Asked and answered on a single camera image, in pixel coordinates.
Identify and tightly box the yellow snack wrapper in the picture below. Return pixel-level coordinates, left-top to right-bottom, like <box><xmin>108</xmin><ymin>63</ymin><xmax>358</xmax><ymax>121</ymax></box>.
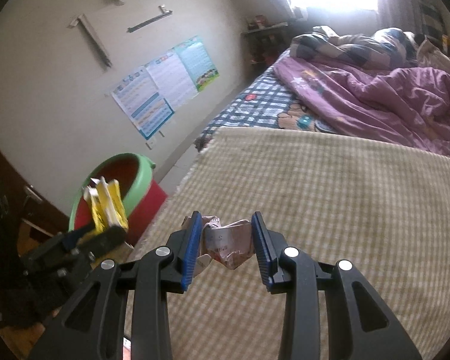
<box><xmin>82</xmin><ymin>176</ymin><xmax>129</xmax><ymax>234</ymax></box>

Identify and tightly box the red bucket green rim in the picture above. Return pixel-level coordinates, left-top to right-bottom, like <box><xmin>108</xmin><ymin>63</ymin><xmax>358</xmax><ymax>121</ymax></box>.
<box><xmin>69</xmin><ymin>153</ymin><xmax>167</xmax><ymax>246</ymax></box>

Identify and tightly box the dark wooden door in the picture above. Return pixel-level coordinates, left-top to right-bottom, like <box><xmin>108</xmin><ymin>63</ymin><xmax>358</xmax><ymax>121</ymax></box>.
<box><xmin>0</xmin><ymin>151</ymin><xmax>69</xmax><ymax>235</ymax></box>

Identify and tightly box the beige checkered mat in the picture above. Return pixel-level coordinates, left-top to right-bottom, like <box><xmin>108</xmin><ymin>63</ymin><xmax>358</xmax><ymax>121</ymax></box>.
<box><xmin>128</xmin><ymin>127</ymin><xmax>450</xmax><ymax>359</ymax></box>

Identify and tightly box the blue plaid bed sheet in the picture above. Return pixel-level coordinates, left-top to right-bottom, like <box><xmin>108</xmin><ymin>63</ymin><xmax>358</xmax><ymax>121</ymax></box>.
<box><xmin>194</xmin><ymin>66</ymin><xmax>339</xmax><ymax>151</ymax></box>

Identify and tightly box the purple quilt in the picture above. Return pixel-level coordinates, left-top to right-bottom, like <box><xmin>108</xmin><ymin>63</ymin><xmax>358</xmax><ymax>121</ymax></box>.
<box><xmin>273</xmin><ymin>57</ymin><xmax>450</xmax><ymax>157</ymax></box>

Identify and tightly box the dark corner side table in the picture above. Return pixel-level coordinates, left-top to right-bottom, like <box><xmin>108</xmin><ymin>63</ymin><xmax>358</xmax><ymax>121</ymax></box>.
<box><xmin>241</xmin><ymin>22</ymin><xmax>290</xmax><ymax>72</ymax></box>

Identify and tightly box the wall socket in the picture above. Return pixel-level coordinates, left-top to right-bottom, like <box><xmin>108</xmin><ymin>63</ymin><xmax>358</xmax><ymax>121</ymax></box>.
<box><xmin>146</xmin><ymin>141</ymin><xmax>156</xmax><ymax>150</ymax></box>

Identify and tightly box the left blue wall poster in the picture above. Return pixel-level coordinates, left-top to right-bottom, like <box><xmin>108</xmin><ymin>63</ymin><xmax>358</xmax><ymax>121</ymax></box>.
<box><xmin>110</xmin><ymin>67</ymin><xmax>175</xmax><ymax>140</ymax></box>

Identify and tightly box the middle white wall poster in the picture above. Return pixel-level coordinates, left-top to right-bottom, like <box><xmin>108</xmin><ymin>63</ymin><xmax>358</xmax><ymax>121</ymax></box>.
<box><xmin>145</xmin><ymin>49</ymin><xmax>198</xmax><ymax>111</ymax></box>

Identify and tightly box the right green wall poster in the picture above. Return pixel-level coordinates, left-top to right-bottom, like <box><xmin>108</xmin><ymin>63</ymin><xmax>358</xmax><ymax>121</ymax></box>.
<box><xmin>174</xmin><ymin>36</ymin><xmax>219</xmax><ymax>92</ymax></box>

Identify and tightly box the metal towel rail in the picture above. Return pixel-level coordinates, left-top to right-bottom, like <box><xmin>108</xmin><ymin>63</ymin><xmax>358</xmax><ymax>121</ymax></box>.
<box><xmin>127</xmin><ymin>5</ymin><xmax>173</xmax><ymax>33</ymax></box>

